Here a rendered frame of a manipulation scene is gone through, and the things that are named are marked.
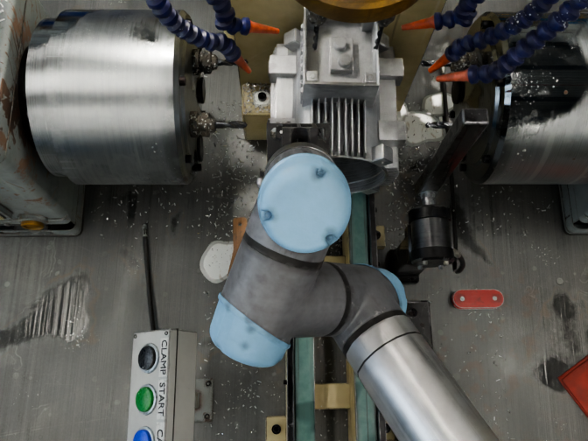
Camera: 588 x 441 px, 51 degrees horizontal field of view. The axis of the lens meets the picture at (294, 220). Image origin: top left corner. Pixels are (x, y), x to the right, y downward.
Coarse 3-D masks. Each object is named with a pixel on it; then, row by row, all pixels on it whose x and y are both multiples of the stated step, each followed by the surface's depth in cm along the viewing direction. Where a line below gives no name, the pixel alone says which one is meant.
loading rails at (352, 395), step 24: (360, 192) 101; (360, 216) 99; (360, 240) 98; (384, 240) 109; (288, 360) 92; (312, 360) 93; (288, 384) 91; (312, 384) 92; (336, 384) 99; (360, 384) 92; (288, 408) 90; (312, 408) 91; (336, 408) 98; (360, 408) 91; (288, 432) 89; (312, 432) 90; (360, 432) 90; (384, 432) 89
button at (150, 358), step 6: (144, 348) 78; (150, 348) 77; (138, 354) 78; (144, 354) 78; (150, 354) 77; (138, 360) 78; (144, 360) 77; (150, 360) 77; (144, 366) 77; (150, 366) 77
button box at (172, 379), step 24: (144, 336) 80; (168, 336) 77; (192, 336) 80; (168, 360) 76; (192, 360) 79; (144, 384) 78; (168, 384) 75; (192, 384) 79; (168, 408) 75; (192, 408) 78; (168, 432) 74; (192, 432) 77
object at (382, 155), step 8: (288, 32) 90; (296, 32) 89; (288, 40) 89; (296, 40) 89; (384, 40) 90; (288, 48) 90; (296, 48) 90; (384, 48) 90; (384, 144) 85; (376, 152) 84; (384, 152) 84; (392, 152) 85; (376, 160) 84; (384, 160) 84; (392, 160) 85; (368, 192) 97
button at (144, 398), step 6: (138, 390) 77; (144, 390) 76; (150, 390) 76; (138, 396) 77; (144, 396) 76; (150, 396) 76; (138, 402) 76; (144, 402) 76; (150, 402) 75; (138, 408) 76; (144, 408) 76; (150, 408) 76
